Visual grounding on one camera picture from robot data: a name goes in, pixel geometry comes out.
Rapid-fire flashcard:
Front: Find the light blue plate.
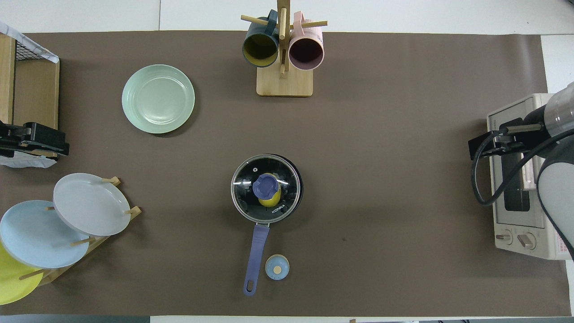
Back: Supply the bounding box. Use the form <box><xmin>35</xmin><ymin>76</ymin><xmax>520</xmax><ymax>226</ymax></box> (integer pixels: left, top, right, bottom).
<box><xmin>0</xmin><ymin>200</ymin><xmax>90</xmax><ymax>269</ymax></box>

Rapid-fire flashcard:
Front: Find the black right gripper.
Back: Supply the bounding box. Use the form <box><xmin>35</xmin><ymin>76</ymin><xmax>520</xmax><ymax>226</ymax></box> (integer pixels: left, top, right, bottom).
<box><xmin>468</xmin><ymin>106</ymin><xmax>552</xmax><ymax>161</ymax></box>

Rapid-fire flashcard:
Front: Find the pink ribbed mug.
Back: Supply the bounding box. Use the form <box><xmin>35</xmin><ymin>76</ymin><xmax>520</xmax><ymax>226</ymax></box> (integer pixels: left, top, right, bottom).
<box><xmin>288</xmin><ymin>11</ymin><xmax>325</xmax><ymax>71</ymax></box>

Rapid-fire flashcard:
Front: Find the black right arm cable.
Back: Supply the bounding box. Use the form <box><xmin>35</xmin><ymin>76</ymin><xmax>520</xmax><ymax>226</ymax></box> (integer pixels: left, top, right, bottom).
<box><xmin>471</xmin><ymin>127</ymin><xmax>574</xmax><ymax>207</ymax></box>

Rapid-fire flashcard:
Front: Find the grey plate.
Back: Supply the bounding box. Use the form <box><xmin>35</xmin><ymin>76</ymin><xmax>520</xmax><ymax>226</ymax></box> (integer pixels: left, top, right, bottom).
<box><xmin>53</xmin><ymin>173</ymin><xmax>131</xmax><ymax>237</ymax></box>

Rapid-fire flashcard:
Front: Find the beige toaster oven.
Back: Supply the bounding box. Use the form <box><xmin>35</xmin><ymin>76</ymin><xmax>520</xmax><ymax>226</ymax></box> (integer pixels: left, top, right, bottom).
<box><xmin>487</xmin><ymin>93</ymin><xmax>574</xmax><ymax>261</ymax></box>

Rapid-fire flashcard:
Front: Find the glass lid with blue knob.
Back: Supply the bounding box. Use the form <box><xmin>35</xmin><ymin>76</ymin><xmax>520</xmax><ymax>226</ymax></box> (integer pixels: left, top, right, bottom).
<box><xmin>231</xmin><ymin>155</ymin><xmax>300</xmax><ymax>223</ymax></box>

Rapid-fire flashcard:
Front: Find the yellow plate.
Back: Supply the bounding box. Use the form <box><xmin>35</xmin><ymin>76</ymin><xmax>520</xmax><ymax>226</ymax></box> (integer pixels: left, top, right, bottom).
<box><xmin>0</xmin><ymin>242</ymin><xmax>44</xmax><ymax>306</ymax></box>

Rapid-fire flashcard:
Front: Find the dark teal mug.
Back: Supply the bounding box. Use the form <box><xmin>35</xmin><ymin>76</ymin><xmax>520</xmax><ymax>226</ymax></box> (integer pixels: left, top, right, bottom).
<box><xmin>242</xmin><ymin>10</ymin><xmax>280</xmax><ymax>68</ymax></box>

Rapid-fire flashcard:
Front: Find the light green plate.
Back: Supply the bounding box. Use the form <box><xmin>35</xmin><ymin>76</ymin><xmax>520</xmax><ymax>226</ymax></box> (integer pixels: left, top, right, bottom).
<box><xmin>122</xmin><ymin>64</ymin><xmax>196</xmax><ymax>134</ymax></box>

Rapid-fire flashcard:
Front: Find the wooden mug rack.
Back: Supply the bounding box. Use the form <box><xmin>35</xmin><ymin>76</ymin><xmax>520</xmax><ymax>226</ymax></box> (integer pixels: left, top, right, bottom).
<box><xmin>241</xmin><ymin>0</ymin><xmax>328</xmax><ymax>97</ymax></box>

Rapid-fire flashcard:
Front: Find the brown table mat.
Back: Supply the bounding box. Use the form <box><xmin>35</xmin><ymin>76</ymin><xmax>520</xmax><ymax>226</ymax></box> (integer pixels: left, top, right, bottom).
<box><xmin>0</xmin><ymin>31</ymin><xmax>571</xmax><ymax>317</ymax></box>

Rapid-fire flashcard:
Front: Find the small blue kitchen timer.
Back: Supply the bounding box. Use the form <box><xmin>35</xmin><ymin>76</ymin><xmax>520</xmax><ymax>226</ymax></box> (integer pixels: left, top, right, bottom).
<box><xmin>265</xmin><ymin>254</ymin><xmax>290</xmax><ymax>281</ymax></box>

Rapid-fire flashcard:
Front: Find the wooden plate rack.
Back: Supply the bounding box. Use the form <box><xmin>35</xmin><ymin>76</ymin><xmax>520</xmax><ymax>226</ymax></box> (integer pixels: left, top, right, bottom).
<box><xmin>19</xmin><ymin>176</ymin><xmax>142</xmax><ymax>286</ymax></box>

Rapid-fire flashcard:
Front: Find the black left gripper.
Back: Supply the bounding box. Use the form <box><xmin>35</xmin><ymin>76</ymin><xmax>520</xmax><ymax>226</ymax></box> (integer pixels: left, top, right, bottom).
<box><xmin>0</xmin><ymin>120</ymin><xmax>70</xmax><ymax>158</ymax></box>

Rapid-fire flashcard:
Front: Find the black wire basket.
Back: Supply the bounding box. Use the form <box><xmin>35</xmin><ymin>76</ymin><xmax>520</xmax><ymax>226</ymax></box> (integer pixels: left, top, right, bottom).
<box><xmin>15</xmin><ymin>38</ymin><xmax>46</xmax><ymax>61</ymax></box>

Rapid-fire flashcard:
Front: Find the white checked cloth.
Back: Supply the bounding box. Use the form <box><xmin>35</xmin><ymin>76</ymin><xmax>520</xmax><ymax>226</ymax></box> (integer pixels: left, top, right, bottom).
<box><xmin>0</xmin><ymin>150</ymin><xmax>57</xmax><ymax>169</ymax></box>
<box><xmin>0</xmin><ymin>22</ymin><xmax>60</xmax><ymax>64</ymax></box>

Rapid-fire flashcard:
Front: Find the dark blue saucepan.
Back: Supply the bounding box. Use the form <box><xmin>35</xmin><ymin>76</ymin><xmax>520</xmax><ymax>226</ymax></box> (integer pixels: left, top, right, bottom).
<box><xmin>231</xmin><ymin>154</ymin><xmax>304</xmax><ymax>297</ymax></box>

